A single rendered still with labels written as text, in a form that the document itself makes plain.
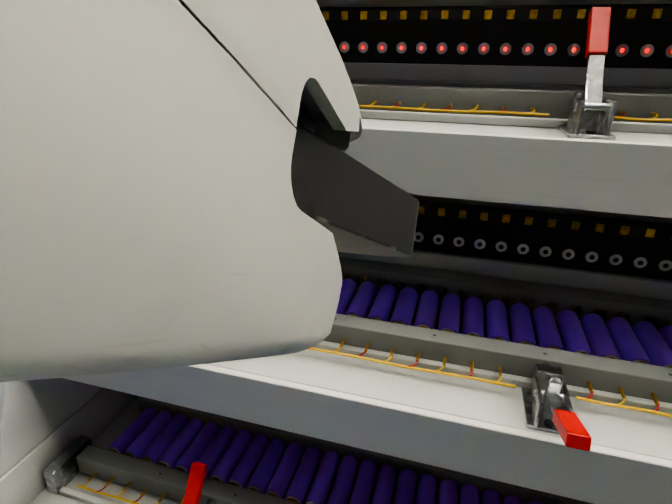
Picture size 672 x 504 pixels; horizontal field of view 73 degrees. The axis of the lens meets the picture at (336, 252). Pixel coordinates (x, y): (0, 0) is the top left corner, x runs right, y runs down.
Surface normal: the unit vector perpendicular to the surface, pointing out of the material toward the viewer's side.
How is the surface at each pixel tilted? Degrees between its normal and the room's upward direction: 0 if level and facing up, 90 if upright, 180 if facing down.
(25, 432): 90
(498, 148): 111
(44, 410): 90
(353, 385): 21
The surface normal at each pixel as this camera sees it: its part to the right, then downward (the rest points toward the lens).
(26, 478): 0.96, 0.12
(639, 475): -0.28, 0.37
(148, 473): 0.02, -0.92
